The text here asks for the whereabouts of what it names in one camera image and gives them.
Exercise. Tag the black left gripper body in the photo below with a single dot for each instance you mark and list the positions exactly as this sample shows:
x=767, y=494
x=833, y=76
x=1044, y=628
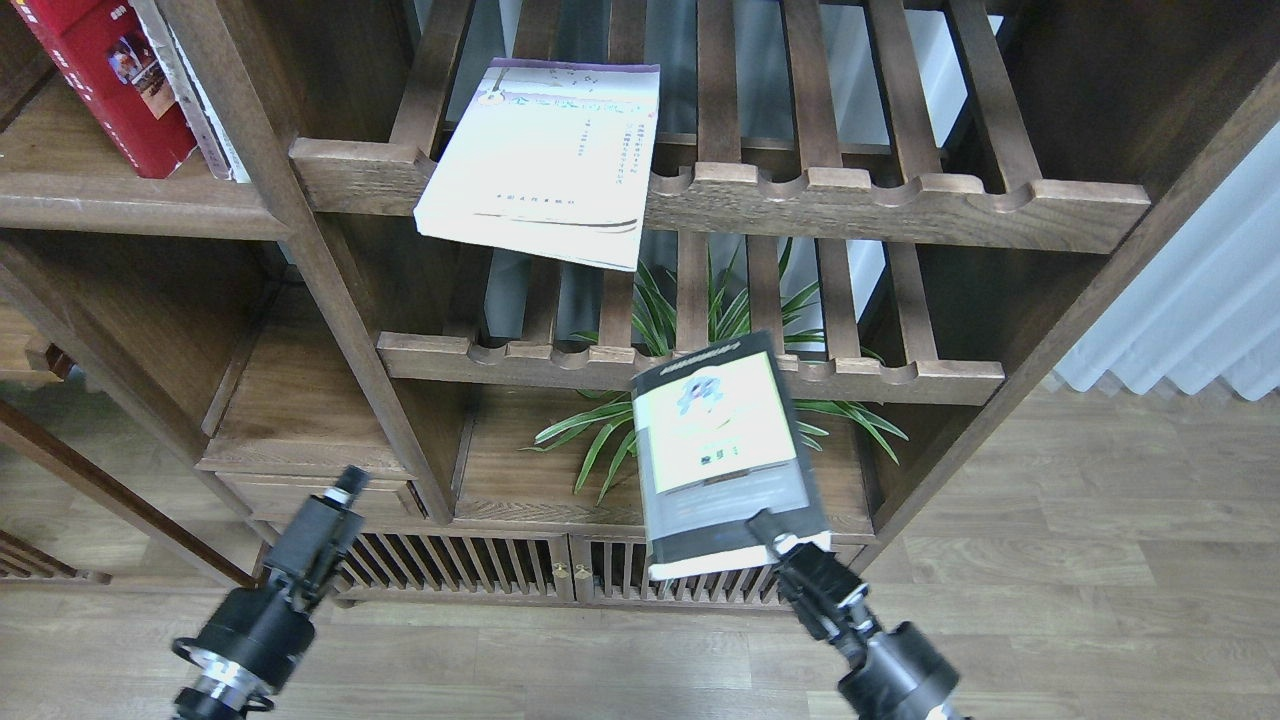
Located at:
x=254, y=641

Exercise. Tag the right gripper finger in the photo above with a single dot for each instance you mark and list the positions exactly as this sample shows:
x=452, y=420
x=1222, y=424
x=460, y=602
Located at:
x=769, y=531

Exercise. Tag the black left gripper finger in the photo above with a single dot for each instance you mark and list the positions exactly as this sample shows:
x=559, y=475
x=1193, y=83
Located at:
x=349, y=485

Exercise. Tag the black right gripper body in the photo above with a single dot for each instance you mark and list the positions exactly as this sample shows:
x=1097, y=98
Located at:
x=893, y=674

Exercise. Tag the thick green black book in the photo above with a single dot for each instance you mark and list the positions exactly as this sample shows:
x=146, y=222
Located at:
x=717, y=444

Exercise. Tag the red paperback book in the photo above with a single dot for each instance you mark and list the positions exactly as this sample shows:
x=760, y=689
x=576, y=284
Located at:
x=103, y=54

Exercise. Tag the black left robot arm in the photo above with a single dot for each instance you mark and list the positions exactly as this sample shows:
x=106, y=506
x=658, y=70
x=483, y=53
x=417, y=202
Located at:
x=256, y=638

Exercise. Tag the green spider plant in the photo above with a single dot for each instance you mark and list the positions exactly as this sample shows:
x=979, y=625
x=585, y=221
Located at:
x=727, y=316

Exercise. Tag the dark wooden bookshelf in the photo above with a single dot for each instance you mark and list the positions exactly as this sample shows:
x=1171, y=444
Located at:
x=978, y=180

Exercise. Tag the worn upright book spine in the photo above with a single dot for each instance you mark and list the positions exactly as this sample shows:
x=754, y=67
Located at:
x=213, y=141

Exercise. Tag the white paperback book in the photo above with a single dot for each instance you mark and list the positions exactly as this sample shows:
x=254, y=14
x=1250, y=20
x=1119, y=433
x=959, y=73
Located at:
x=552, y=159

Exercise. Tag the white curtain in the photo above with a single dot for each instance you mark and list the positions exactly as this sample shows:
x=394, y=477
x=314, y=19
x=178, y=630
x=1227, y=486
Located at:
x=1206, y=309

